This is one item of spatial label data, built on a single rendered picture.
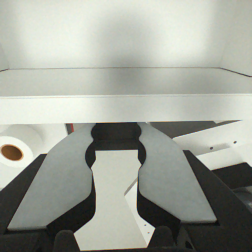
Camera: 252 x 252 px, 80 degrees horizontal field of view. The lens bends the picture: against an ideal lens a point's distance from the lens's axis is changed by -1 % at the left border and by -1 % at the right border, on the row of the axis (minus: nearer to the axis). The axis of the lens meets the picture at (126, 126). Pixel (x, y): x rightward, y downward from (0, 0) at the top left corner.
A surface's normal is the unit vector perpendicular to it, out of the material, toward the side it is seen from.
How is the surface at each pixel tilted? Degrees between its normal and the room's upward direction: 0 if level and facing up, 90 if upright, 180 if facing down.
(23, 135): 90
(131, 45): 0
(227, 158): 0
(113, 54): 0
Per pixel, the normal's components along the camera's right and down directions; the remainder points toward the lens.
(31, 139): 0.87, -0.45
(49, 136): 0.04, 0.50
